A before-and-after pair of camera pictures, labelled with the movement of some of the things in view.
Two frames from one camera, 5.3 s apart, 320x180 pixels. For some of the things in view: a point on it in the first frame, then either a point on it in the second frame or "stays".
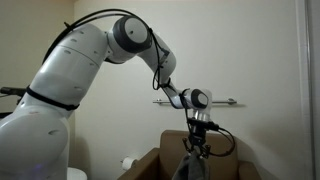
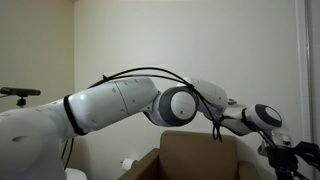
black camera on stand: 14,91 stays
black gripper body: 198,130 → 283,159
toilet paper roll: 127,163 stays
